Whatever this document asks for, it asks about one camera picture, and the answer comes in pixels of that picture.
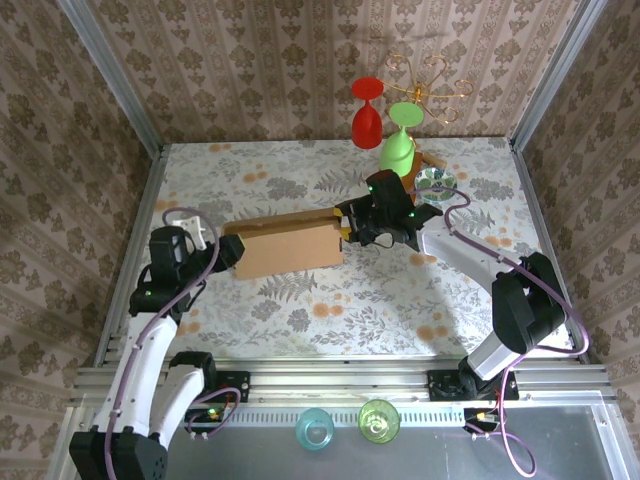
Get blue transparent cup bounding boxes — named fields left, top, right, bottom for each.
left=294, top=407, right=336, bottom=454

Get red plastic wine glass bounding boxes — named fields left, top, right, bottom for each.
left=349, top=76, right=385, bottom=150

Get small circuit board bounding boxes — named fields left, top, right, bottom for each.
left=463, top=407, right=501, bottom=435
left=184, top=405, right=227, bottom=435

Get aluminium frame post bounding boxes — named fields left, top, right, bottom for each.
left=62, top=0, right=166, bottom=156
left=509, top=0, right=609, bottom=151

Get orange wooden board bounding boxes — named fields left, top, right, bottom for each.
left=397, top=149, right=426, bottom=206

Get horizontal aluminium rail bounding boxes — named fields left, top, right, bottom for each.
left=74, top=357, right=614, bottom=416

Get aluminium side rail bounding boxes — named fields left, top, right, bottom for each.
left=94, top=144, right=169, bottom=369
left=509, top=139, right=589, bottom=364

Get green transparent cup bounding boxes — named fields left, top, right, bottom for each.
left=357, top=398, right=401, bottom=444

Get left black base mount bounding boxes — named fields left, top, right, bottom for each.
left=217, top=370, right=251, bottom=404

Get brown cardboard box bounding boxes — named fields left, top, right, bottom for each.
left=221, top=207, right=346, bottom=281

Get floral tablecloth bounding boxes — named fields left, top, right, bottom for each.
left=107, top=137, right=576, bottom=361

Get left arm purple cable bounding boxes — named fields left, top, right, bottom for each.
left=102, top=205, right=221, bottom=480

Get gold wire glass rack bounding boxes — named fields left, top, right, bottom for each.
left=384, top=53, right=475, bottom=125

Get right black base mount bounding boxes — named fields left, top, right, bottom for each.
left=427, top=369, right=521, bottom=402

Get grey metal plate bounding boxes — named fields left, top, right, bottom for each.
left=64, top=404, right=626, bottom=480

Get green plastic wine glass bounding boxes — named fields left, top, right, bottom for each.
left=378, top=102, right=425, bottom=176

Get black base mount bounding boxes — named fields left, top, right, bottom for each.
left=217, top=370, right=251, bottom=404
left=427, top=369, right=521, bottom=402

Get leaf pattern bowl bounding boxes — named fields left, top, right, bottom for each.
left=413, top=168, right=459, bottom=205

